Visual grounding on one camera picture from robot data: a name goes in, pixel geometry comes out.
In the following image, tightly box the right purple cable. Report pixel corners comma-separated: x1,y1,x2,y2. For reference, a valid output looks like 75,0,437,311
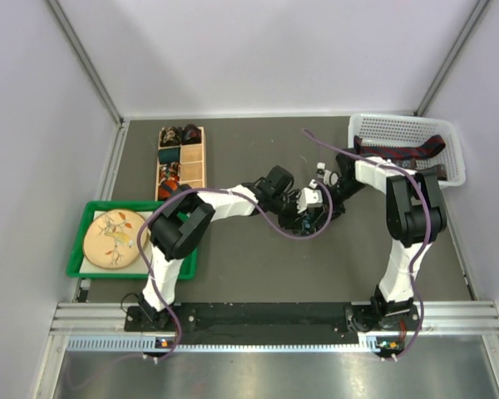
301,127,436,361

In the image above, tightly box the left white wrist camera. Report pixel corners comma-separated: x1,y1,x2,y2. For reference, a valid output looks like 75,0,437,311
296,180,324,214

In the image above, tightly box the purple cable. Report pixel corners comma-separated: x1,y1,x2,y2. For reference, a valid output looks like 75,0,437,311
136,180,334,365
301,127,436,361

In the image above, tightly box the green plastic tray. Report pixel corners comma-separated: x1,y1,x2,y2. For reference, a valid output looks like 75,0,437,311
65,199,199,282

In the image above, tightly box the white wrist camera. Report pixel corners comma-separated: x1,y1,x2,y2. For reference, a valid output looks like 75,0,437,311
296,180,324,214
316,162,339,186

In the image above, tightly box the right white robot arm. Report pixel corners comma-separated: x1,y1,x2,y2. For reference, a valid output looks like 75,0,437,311
317,153,447,332

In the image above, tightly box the white plastic basket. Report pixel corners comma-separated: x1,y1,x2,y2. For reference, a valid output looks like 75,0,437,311
348,114,466,188

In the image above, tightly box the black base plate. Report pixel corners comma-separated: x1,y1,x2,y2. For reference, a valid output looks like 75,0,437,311
125,300,419,333

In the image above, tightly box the dark red rolled tie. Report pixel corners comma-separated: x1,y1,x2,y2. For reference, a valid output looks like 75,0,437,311
181,124,202,145

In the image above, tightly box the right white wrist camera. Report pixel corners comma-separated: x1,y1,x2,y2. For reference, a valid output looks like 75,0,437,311
316,162,339,186

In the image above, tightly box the brown patterned tie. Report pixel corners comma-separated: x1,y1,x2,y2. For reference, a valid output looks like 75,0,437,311
393,159,447,181

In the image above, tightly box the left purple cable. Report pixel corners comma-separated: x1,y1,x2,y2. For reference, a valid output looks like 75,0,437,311
136,180,334,365

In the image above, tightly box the blue floral tie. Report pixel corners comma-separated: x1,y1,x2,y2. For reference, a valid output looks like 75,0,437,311
295,214,325,236

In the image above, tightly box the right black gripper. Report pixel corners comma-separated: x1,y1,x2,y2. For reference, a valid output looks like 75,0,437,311
310,179,368,227

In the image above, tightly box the multicolour patterned rolled tie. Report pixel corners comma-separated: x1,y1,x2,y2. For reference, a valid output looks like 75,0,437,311
159,162,180,182

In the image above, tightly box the round wooden embroidered plate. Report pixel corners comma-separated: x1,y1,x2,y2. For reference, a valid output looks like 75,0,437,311
82,209,145,271

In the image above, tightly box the orange blue rolled tie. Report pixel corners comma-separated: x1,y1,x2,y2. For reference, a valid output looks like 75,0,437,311
157,180,180,201

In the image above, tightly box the grey slotted cable duct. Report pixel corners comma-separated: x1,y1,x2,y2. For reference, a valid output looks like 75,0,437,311
66,334,382,353

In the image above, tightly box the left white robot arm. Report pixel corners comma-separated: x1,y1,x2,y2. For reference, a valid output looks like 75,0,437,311
136,166,331,330

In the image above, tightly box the dark green rolled tie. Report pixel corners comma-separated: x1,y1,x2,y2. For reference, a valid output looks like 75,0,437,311
158,147,180,165

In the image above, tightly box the red striped tie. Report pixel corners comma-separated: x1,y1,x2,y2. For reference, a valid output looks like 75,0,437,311
353,135,446,160

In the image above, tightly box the wooden compartment box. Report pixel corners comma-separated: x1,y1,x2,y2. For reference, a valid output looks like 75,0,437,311
155,126,207,201

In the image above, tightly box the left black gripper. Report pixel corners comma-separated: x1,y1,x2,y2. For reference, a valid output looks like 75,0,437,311
269,190,309,230

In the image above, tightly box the beige patterned rolled tie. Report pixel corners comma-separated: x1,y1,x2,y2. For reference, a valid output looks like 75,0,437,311
159,126,182,148

